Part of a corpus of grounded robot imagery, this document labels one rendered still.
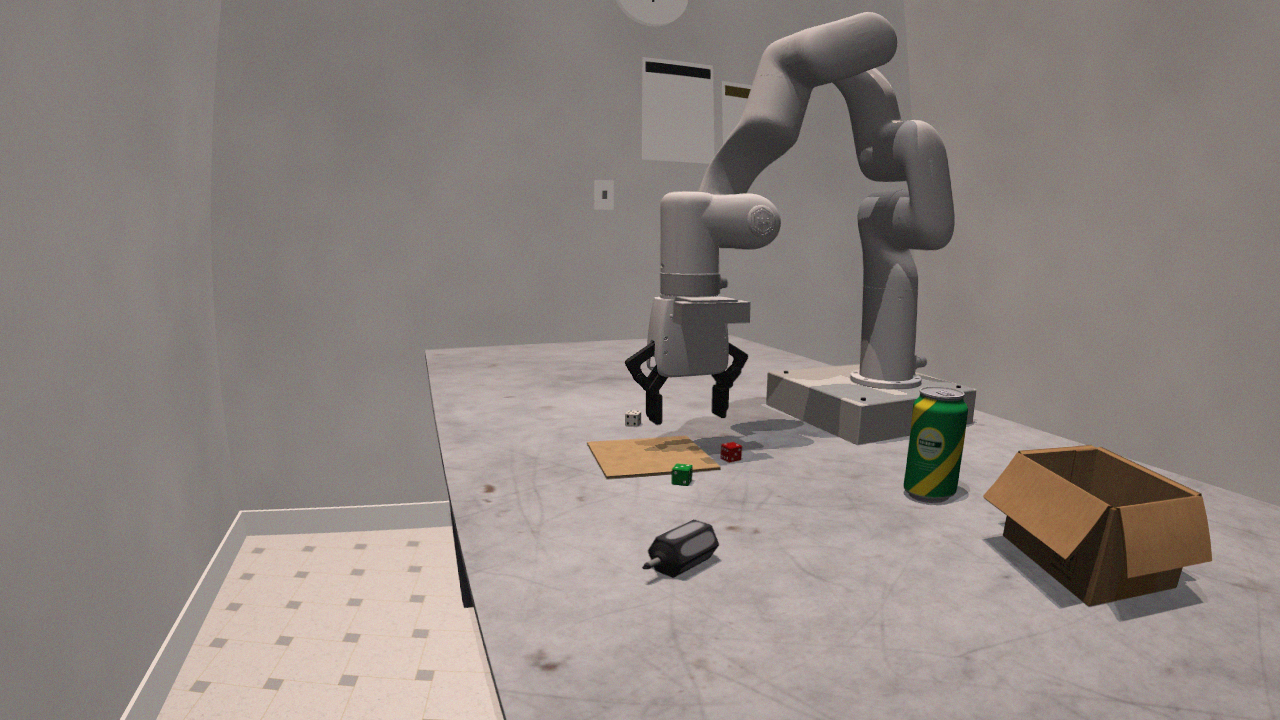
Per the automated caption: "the green soda can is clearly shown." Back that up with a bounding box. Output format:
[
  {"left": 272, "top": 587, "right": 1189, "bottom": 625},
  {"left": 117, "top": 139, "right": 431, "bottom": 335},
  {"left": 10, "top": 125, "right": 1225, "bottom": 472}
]
[{"left": 904, "top": 386, "right": 968, "bottom": 503}]

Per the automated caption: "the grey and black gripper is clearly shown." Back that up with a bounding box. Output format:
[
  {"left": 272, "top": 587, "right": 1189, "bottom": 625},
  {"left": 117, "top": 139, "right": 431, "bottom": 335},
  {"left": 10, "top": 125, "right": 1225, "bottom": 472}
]
[{"left": 625, "top": 293, "right": 748, "bottom": 425}]

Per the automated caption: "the open brown cardboard box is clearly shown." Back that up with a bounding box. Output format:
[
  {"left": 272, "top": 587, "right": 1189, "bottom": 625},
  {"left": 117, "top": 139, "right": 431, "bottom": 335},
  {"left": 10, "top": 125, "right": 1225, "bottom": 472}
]
[{"left": 983, "top": 445, "right": 1212, "bottom": 606}]

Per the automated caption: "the green die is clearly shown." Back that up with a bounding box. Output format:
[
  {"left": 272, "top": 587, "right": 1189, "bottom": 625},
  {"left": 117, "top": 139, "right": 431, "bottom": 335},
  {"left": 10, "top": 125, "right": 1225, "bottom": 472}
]
[{"left": 672, "top": 464, "right": 692, "bottom": 486}]

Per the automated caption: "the tan mat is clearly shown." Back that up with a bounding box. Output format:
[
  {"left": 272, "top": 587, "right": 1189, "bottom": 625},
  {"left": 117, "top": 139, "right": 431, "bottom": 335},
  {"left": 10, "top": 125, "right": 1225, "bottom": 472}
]
[{"left": 588, "top": 436, "right": 721, "bottom": 479}]

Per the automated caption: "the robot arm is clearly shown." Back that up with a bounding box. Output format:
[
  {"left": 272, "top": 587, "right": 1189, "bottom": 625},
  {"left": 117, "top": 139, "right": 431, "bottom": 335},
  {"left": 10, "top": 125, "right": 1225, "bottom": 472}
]
[{"left": 660, "top": 12, "right": 955, "bottom": 389}]

